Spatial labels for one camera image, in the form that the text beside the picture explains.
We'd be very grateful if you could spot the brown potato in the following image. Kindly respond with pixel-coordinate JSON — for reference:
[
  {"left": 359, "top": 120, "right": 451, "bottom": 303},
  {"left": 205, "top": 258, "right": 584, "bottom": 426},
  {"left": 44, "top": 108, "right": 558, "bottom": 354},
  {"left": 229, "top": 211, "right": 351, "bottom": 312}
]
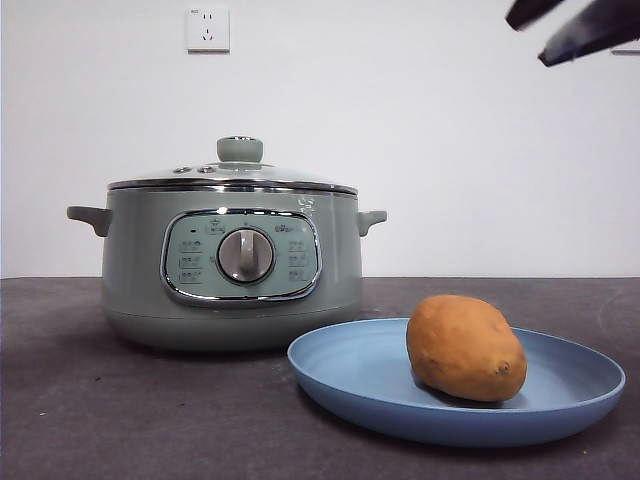
[{"left": 405, "top": 293, "right": 529, "bottom": 404}]

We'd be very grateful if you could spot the pale green electric steamer pot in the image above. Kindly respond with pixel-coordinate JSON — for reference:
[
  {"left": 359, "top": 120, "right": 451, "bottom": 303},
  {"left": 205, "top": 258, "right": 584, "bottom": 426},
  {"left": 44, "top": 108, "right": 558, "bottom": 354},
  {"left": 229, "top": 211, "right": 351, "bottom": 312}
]
[{"left": 66, "top": 187, "right": 389, "bottom": 354}]

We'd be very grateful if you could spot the blue round plate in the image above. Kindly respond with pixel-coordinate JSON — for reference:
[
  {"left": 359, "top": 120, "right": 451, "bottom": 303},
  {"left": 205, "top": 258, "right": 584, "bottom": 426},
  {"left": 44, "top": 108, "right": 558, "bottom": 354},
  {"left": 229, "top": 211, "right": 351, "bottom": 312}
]
[{"left": 286, "top": 317, "right": 627, "bottom": 448}]

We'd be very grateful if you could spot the glass lid with green knob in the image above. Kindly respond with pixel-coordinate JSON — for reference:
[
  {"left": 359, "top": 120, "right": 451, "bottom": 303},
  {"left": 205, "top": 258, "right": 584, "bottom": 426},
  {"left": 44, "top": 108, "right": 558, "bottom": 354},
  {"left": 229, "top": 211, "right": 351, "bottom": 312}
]
[{"left": 107, "top": 134, "right": 359, "bottom": 195}]

